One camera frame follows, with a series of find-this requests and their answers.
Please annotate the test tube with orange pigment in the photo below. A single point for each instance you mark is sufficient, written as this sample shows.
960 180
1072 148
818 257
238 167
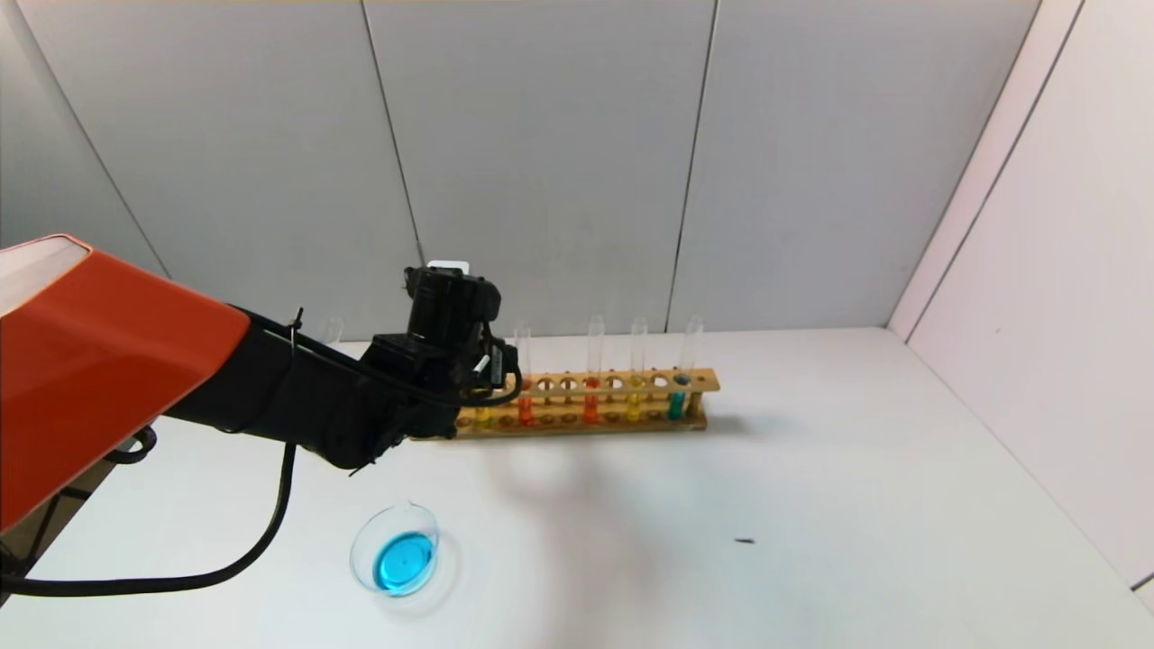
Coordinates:
591 407
526 410

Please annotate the black metal frame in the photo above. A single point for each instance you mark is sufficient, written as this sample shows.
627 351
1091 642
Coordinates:
45 523

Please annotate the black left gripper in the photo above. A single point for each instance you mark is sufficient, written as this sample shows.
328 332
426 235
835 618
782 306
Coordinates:
501 363

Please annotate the wooden test tube rack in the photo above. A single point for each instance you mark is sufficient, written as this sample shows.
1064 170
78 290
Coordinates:
613 390

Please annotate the clear glass beaker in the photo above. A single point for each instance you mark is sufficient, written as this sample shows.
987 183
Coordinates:
406 563

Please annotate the test tube with blue pigment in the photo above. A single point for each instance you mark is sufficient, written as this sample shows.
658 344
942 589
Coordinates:
334 331
676 403

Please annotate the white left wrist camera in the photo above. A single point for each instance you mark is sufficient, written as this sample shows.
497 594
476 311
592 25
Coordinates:
448 267

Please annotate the test tube with yellow pigment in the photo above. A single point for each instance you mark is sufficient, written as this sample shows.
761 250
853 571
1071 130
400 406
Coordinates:
634 406
483 417

